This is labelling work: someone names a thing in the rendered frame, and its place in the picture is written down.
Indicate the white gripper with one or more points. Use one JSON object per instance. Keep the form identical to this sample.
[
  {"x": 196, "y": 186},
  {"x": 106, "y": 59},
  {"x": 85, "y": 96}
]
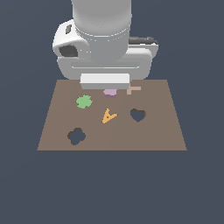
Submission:
[{"x": 104, "y": 81}]

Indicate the brown slotted board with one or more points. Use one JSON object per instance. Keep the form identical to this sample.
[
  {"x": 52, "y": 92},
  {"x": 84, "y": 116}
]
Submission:
[{"x": 116, "y": 131}]

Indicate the pink rounded piece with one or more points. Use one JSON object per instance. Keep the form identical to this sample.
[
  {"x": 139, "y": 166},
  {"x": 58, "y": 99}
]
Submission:
[{"x": 110, "y": 92}]

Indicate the green clover shaped piece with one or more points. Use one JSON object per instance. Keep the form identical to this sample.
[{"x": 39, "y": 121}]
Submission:
[{"x": 84, "y": 101}]

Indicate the tan cross shaped piece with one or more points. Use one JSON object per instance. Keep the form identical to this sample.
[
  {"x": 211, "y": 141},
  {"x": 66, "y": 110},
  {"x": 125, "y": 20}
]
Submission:
[{"x": 132, "y": 89}]

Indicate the orange letter A piece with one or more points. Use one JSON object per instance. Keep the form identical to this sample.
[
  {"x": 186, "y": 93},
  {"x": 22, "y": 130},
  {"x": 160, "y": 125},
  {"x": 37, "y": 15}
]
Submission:
[{"x": 108, "y": 116}]

